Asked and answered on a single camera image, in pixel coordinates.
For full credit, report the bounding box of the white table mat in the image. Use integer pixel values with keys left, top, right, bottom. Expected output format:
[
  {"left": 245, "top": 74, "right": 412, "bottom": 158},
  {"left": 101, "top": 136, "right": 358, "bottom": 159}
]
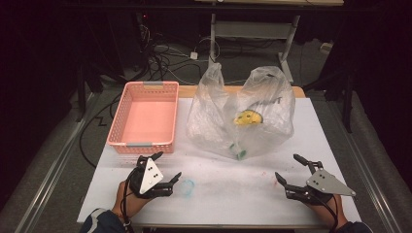
[{"left": 77, "top": 97, "right": 362, "bottom": 227}]

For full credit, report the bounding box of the clear smiley plastic bag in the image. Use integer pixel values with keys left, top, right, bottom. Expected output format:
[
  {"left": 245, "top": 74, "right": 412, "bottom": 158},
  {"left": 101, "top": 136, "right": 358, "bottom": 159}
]
[{"left": 186, "top": 61, "right": 296, "bottom": 161}]

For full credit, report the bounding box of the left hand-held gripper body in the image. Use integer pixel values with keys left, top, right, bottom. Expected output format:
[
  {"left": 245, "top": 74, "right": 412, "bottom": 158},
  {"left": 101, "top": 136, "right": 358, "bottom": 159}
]
[{"left": 128, "top": 154, "right": 175, "bottom": 199}]

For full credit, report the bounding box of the person's left hand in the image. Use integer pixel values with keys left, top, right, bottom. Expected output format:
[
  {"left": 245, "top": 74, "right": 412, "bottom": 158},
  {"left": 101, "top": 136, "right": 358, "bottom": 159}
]
[{"left": 111, "top": 180, "right": 154, "bottom": 221}]

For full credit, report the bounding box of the pink plastic basket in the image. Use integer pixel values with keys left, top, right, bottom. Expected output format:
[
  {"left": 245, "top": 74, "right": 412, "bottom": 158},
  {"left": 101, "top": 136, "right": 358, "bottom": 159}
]
[{"left": 106, "top": 81, "right": 180, "bottom": 155}]

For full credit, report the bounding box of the black floor cable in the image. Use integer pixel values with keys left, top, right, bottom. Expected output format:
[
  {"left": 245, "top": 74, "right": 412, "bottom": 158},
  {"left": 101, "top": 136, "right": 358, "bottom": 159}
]
[{"left": 79, "top": 92, "right": 123, "bottom": 169}]

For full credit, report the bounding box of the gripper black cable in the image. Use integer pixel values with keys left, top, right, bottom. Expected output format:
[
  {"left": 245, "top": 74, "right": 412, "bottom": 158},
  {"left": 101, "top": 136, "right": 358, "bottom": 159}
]
[
  {"left": 120, "top": 171, "right": 136, "bottom": 233},
  {"left": 310, "top": 189, "right": 340, "bottom": 231}
]

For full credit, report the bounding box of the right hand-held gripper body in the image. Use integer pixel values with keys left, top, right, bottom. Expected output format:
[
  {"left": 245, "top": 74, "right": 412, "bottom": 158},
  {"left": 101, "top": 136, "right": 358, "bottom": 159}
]
[{"left": 285, "top": 160, "right": 357, "bottom": 206}]

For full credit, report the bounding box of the tangle of floor cables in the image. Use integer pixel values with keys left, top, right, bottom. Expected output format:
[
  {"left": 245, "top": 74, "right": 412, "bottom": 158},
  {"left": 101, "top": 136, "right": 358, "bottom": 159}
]
[{"left": 135, "top": 13, "right": 223, "bottom": 83}]

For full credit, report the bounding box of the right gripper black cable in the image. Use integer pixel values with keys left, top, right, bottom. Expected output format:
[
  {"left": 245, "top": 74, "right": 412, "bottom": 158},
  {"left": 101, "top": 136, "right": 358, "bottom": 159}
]
[{"left": 310, "top": 189, "right": 340, "bottom": 231}]

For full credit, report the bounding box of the small white-lidded jar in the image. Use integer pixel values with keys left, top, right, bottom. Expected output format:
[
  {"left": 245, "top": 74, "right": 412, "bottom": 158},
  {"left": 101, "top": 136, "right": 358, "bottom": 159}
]
[{"left": 228, "top": 142, "right": 248, "bottom": 161}]

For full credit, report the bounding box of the person's right hand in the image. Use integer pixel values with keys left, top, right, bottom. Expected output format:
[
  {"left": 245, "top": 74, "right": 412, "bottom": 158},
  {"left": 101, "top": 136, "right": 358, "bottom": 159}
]
[{"left": 303, "top": 193, "right": 350, "bottom": 229}]

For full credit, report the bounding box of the white metal desk frame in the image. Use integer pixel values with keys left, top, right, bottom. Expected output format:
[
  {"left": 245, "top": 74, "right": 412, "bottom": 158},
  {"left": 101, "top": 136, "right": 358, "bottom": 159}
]
[{"left": 193, "top": 0, "right": 345, "bottom": 85}]

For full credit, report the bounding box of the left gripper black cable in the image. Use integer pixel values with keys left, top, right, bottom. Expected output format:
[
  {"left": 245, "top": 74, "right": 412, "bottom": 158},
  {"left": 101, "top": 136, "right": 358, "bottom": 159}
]
[{"left": 120, "top": 171, "right": 136, "bottom": 233}]

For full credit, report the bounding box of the metal floor rail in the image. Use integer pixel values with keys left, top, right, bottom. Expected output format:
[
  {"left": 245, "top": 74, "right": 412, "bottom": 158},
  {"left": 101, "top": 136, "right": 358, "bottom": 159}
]
[
  {"left": 14, "top": 91, "right": 99, "bottom": 233},
  {"left": 326, "top": 96, "right": 404, "bottom": 233}
]

